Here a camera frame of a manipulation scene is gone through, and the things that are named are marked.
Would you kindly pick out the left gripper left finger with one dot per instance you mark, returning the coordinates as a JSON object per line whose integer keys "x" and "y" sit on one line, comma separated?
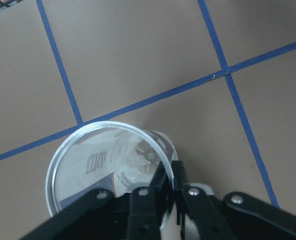
{"x": 98, "y": 215}

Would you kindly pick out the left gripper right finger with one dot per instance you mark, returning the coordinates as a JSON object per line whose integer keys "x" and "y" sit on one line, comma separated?
{"x": 238, "y": 216}

